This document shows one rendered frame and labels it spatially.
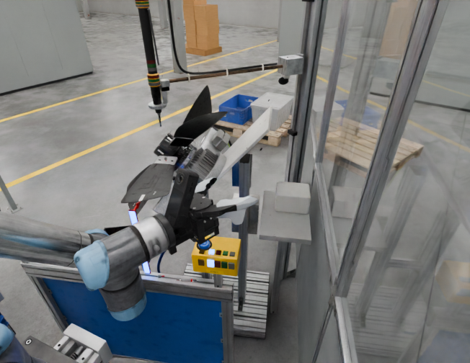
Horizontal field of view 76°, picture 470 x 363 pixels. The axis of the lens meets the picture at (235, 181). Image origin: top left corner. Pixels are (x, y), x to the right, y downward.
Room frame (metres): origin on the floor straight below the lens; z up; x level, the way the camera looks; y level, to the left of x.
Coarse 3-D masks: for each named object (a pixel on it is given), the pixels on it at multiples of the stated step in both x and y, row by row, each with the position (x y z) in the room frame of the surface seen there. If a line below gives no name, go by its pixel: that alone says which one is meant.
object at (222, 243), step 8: (216, 240) 0.77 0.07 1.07; (224, 240) 0.77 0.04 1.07; (232, 240) 0.77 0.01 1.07; (240, 240) 0.77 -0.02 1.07; (200, 248) 0.73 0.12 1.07; (208, 248) 0.73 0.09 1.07; (216, 248) 0.73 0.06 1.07; (224, 248) 0.73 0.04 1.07; (232, 248) 0.73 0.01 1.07; (240, 248) 0.76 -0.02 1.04; (192, 256) 0.70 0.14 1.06; (200, 256) 0.70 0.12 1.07; (208, 256) 0.69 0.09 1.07; (216, 256) 0.69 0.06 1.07; (224, 256) 0.69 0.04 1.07; (232, 256) 0.69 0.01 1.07; (240, 256) 0.76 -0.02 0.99; (192, 264) 0.70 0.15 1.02; (208, 272) 0.69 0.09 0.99; (216, 272) 0.69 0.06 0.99; (224, 272) 0.68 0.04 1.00; (232, 272) 0.68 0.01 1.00
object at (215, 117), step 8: (216, 112) 1.10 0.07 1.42; (224, 112) 1.14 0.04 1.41; (192, 120) 1.03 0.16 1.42; (200, 120) 1.09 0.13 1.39; (208, 120) 1.13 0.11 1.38; (216, 120) 1.16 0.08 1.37; (184, 128) 1.10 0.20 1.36; (192, 128) 1.13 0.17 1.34; (200, 128) 1.16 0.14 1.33; (208, 128) 1.18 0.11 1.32; (176, 136) 1.15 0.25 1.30; (184, 136) 1.17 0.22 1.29; (192, 136) 1.19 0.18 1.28
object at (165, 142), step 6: (162, 144) 1.19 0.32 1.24; (168, 144) 1.19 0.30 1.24; (156, 150) 1.18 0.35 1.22; (162, 150) 1.18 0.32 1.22; (168, 150) 1.18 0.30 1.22; (174, 150) 1.19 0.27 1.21; (180, 150) 1.21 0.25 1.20; (186, 150) 1.20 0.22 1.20; (174, 156) 1.19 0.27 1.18; (180, 156) 1.19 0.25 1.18; (186, 156) 1.17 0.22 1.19; (180, 162) 1.16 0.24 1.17; (174, 168) 1.16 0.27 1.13
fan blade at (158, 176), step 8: (152, 168) 1.08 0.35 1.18; (160, 168) 1.07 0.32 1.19; (168, 168) 1.07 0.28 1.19; (144, 176) 1.03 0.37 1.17; (152, 176) 1.02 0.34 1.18; (160, 176) 1.02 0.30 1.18; (168, 176) 1.01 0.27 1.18; (136, 184) 1.00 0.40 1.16; (144, 184) 0.98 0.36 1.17; (152, 184) 0.97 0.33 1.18; (160, 184) 0.96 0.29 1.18; (168, 184) 0.95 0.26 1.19; (128, 192) 0.96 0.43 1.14; (136, 192) 0.94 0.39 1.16; (144, 192) 0.93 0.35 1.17; (152, 192) 0.92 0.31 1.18; (160, 192) 0.91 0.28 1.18; (168, 192) 0.89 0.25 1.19; (128, 200) 0.91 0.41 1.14; (136, 200) 0.90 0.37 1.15; (144, 200) 0.88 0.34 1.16
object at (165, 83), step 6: (162, 84) 1.14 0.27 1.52; (168, 84) 1.15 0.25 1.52; (162, 90) 1.13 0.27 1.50; (168, 90) 1.14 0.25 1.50; (162, 96) 1.13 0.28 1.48; (150, 102) 1.15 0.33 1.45; (162, 102) 1.15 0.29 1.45; (150, 108) 1.11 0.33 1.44; (156, 108) 1.10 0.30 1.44; (162, 108) 1.11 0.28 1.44
